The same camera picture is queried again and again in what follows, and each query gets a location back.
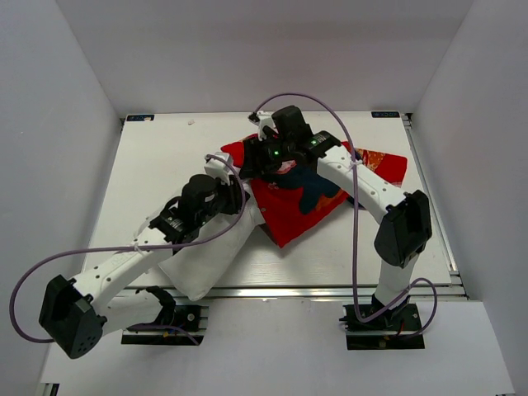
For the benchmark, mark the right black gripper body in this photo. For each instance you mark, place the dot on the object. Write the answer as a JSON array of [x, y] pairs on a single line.
[[271, 153]]

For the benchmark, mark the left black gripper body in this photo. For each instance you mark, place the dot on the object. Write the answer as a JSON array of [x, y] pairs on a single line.
[[225, 200]]

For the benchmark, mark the white pillow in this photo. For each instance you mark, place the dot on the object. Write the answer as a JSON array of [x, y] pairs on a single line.
[[195, 270]]

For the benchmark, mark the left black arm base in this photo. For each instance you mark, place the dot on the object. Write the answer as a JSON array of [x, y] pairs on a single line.
[[176, 325]]

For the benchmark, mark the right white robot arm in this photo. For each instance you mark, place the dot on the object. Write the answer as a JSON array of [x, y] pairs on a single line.
[[404, 218]]

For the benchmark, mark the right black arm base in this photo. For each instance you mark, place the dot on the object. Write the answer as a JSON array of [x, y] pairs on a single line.
[[389, 332]]

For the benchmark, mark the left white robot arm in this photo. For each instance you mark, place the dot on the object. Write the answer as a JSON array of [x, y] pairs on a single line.
[[78, 312]]

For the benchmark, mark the blue label sticker left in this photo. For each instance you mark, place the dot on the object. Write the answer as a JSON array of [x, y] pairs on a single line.
[[140, 118]]

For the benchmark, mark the blue label sticker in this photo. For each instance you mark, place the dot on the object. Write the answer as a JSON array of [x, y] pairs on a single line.
[[140, 118], [385, 114]]

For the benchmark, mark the blue label sticker right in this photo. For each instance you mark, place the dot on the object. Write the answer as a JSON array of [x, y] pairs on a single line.
[[385, 114]]

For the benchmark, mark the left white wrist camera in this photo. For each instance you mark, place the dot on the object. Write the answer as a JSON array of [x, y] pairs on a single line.
[[218, 166]]

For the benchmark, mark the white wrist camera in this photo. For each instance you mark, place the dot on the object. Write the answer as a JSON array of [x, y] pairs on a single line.
[[263, 121], [218, 166]]

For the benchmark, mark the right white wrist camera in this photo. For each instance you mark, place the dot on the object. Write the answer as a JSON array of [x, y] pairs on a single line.
[[263, 121]]

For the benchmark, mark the aluminium table frame rail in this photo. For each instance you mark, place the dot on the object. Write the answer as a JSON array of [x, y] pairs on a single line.
[[421, 289]]

